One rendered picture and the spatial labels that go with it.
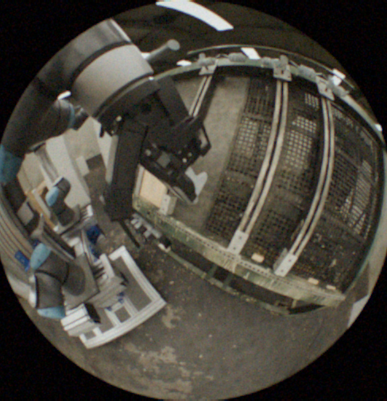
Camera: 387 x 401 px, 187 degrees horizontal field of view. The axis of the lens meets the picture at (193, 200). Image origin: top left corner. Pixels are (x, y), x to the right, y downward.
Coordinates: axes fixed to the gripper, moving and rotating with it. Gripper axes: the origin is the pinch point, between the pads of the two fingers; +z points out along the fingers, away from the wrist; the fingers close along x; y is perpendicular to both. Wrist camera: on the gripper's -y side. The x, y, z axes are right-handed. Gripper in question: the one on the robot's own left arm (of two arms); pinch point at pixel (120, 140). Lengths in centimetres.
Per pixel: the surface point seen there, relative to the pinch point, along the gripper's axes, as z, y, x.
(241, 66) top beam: -8, 92, 13
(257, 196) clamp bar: 33, 60, -52
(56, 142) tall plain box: -71, -176, 120
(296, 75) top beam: -5, 117, -10
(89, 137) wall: -1, -513, 604
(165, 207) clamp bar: 37, 9, -37
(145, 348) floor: 61, -65, -170
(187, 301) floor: 104, -22, -118
